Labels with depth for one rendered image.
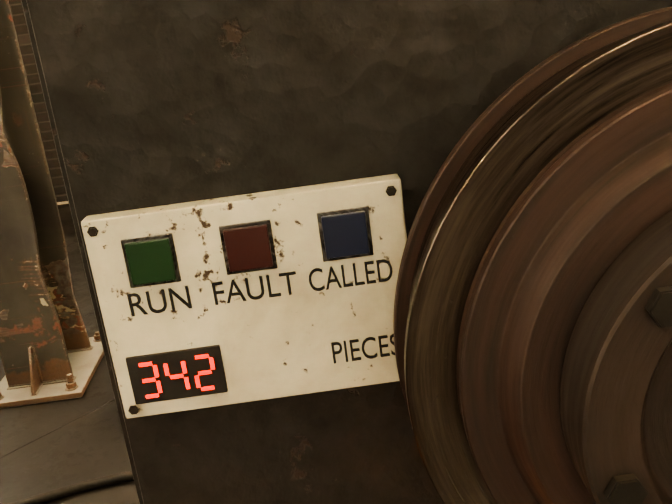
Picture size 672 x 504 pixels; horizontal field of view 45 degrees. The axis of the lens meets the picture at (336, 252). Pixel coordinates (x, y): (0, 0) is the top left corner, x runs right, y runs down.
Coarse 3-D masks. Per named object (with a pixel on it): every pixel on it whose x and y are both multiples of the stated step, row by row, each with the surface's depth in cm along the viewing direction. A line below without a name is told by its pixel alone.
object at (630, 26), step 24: (624, 24) 56; (648, 24) 56; (576, 48) 57; (528, 72) 58; (552, 72) 57; (504, 96) 57; (480, 120) 58; (456, 144) 59; (456, 168) 59; (432, 192) 59; (432, 216) 60; (408, 240) 61; (408, 264) 61; (408, 288) 61
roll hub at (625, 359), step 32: (640, 256) 48; (608, 288) 49; (640, 288) 46; (608, 320) 48; (640, 320) 47; (576, 352) 50; (608, 352) 47; (640, 352) 47; (576, 384) 50; (608, 384) 48; (640, 384) 48; (576, 416) 50; (608, 416) 49; (640, 416) 49; (576, 448) 51; (608, 448) 49; (640, 448) 49; (608, 480) 50; (640, 480) 50
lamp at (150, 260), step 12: (156, 240) 66; (168, 240) 66; (132, 252) 66; (144, 252) 66; (156, 252) 66; (168, 252) 66; (132, 264) 66; (144, 264) 66; (156, 264) 66; (168, 264) 66; (132, 276) 67; (144, 276) 67; (156, 276) 67; (168, 276) 67
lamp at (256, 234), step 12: (240, 228) 66; (252, 228) 66; (264, 228) 66; (228, 240) 66; (240, 240) 66; (252, 240) 66; (264, 240) 66; (228, 252) 66; (240, 252) 66; (252, 252) 67; (264, 252) 67; (240, 264) 67; (252, 264) 67; (264, 264) 67
